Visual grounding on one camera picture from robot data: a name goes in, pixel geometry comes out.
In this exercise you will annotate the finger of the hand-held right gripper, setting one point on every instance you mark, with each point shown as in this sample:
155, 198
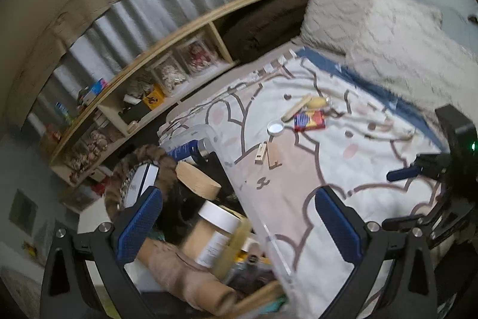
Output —
405, 173

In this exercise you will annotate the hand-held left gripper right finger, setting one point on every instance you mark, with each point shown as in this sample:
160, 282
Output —
336, 225

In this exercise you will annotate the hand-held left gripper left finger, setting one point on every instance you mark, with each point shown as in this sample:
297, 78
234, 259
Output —
140, 225

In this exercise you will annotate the brown furry headband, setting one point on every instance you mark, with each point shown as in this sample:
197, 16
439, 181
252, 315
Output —
149, 153

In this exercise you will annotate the jar with white lid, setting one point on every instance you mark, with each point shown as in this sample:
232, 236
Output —
213, 233

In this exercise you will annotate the clear plastic storage bin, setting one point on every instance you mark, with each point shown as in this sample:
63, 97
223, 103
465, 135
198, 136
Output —
261, 214

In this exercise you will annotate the black box with white edge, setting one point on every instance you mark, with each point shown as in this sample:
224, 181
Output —
143, 179

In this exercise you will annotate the cartoon printed blanket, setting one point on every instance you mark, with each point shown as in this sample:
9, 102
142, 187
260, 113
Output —
298, 169

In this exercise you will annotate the blue bottle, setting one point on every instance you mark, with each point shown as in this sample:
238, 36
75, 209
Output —
186, 151

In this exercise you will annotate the row of small figurines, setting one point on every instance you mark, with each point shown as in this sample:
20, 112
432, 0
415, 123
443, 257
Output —
87, 151

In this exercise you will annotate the small wooden board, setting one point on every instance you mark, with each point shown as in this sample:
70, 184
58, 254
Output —
274, 156

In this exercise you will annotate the blue sheet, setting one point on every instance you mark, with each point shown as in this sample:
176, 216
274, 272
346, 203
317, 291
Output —
373, 83

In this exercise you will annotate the red colourful packet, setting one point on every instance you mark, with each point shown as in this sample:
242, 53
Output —
309, 120

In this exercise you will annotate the round white lid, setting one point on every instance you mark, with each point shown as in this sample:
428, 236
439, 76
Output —
276, 128

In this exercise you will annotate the black shelf box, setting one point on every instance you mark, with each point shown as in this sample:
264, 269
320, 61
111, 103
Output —
135, 111

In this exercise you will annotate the flat wooden strip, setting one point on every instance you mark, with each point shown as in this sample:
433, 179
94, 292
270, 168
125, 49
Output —
297, 108

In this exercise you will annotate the red bottles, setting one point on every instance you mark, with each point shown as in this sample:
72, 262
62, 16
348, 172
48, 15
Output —
53, 134

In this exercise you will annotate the small yellow box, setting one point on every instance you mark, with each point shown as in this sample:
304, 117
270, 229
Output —
154, 97

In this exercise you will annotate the beige quilted blanket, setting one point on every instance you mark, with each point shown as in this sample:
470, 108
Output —
392, 38

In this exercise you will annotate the green bottle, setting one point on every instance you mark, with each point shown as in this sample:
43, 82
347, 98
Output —
64, 112

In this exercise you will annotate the blue tissue box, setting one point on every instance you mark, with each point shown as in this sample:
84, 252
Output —
95, 87

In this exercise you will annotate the clear jar with beige doll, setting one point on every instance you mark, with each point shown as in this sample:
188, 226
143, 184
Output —
170, 74

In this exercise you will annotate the clear jar with red doll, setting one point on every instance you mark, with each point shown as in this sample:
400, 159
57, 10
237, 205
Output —
199, 56

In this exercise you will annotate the wooden shelf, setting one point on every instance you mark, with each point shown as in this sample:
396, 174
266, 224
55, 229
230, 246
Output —
186, 29

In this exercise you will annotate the brown cushion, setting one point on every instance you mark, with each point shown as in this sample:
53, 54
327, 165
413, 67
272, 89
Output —
261, 27

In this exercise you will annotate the grey curtain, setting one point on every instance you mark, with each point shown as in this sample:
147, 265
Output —
149, 8

